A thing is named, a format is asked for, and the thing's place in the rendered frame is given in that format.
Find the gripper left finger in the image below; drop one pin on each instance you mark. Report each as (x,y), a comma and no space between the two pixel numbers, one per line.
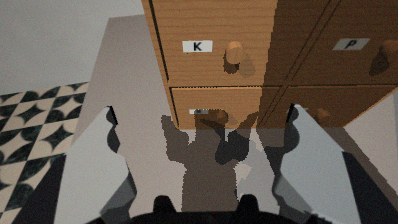
(89,184)

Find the brown wooden drawer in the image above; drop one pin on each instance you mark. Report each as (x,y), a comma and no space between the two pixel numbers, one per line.
(359,42)
(343,101)
(220,41)
(222,106)

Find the brown wooden chest of drawers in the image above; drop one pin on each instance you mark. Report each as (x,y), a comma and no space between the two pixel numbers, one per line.
(331,5)

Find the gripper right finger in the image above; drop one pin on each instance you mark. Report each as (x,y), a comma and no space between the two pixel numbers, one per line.
(317,182)

